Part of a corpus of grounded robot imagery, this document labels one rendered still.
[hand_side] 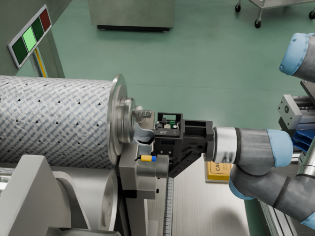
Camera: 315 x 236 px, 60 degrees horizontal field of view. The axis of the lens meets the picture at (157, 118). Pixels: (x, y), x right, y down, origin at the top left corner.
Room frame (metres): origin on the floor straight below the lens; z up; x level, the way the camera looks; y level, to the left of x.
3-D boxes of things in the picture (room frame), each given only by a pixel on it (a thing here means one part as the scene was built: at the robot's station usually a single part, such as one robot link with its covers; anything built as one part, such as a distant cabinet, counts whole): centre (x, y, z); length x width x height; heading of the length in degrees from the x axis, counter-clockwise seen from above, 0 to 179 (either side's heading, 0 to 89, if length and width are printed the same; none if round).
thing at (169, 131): (0.37, -0.05, 1.14); 0.12 x 0.08 x 0.09; 86
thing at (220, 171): (0.46, -0.18, 0.91); 0.07 x 0.07 x 0.02; 86
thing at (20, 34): (0.73, 0.36, 1.18); 0.25 x 0.01 x 0.07; 176
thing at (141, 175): (0.28, 0.03, 1.05); 0.06 x 0.05 x 0.31; 86
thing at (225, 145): (0.36, -0.13, 1.13); 0.08 x 0.05 x 0.08; 176
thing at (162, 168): (0.27, -0.01, 1.18); 0.04 x 0.02 x 0.04; 176
